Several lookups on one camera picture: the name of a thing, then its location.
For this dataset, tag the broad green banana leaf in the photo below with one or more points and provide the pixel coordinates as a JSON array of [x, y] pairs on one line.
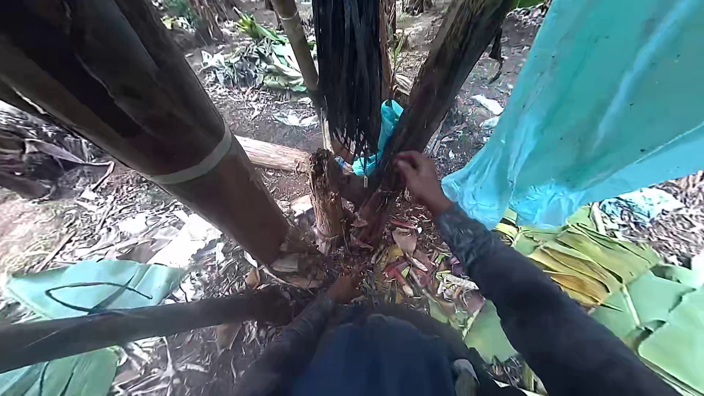
[[654, 313]]

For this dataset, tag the person's left forearm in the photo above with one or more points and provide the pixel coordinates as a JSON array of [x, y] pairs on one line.
[[304, 336]]

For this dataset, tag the green banana leaf piece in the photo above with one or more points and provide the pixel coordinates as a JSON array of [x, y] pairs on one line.
[[77, 371]]

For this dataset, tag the heap of cut green leaves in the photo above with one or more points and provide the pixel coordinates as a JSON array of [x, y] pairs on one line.
[[275, 58]]

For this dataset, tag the person's left hand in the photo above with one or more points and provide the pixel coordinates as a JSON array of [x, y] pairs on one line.
[[345, 287]]

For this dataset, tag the slanting dark banana trunk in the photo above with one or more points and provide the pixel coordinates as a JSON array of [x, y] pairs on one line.
[[432, 88]]

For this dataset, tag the person's right forearm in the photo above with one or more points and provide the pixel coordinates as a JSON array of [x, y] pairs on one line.
[[528, 302]]

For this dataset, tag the small crumpled turquoise plastic bag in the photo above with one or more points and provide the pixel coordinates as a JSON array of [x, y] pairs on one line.
[[387, 127]]

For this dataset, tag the white litter scrap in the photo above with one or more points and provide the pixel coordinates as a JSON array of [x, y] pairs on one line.
[[488, 104]]

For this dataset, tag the person's body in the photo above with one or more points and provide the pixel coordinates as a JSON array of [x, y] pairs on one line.
[[379, 355]]

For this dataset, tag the heap of dry brown leaves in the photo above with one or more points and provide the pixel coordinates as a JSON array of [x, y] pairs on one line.
[[33, 159]]

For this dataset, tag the person's right fingers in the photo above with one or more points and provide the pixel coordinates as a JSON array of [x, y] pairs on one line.
[[407, 161]]

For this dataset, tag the small green leaf piece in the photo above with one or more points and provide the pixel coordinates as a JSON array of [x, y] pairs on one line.
[[489, 333]]

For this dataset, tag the pale fallen trunk log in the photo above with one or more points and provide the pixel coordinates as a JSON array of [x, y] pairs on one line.
[[273, 154]]

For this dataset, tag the short rotten trunk stump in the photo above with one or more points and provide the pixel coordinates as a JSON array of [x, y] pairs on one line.
[[325, 201]]

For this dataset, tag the pale green banana leaf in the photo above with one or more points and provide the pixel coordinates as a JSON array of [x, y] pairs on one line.
[[82, 280]]

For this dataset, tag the yellow brown banana leaf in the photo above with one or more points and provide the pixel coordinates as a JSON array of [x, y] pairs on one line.
[[588, 264]]

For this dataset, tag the person's right hand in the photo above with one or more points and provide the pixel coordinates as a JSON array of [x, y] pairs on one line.
[[424, 183]]

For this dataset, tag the thick brown banana trunk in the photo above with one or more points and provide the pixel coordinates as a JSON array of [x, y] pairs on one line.
[[181, 121]]

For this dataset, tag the thin bamboo-like pole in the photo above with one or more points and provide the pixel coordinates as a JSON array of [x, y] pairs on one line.
[[297, 44]]

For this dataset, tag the pale band round trunk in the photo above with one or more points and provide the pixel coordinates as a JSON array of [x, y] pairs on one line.
[[199, 166]]

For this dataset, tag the dark smooth lying pole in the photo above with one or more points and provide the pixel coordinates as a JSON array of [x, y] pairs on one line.
[[165, 322]]

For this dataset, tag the pile of fallen flower bracts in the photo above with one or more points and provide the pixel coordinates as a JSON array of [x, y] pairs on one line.
[[410, 264]]

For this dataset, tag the crumpled pale blue plastic sheet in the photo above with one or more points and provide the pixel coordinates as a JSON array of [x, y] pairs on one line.
[[641, 205]]

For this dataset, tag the large translucent blue plastic bag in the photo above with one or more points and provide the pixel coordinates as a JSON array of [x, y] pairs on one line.
[[599, 110]]

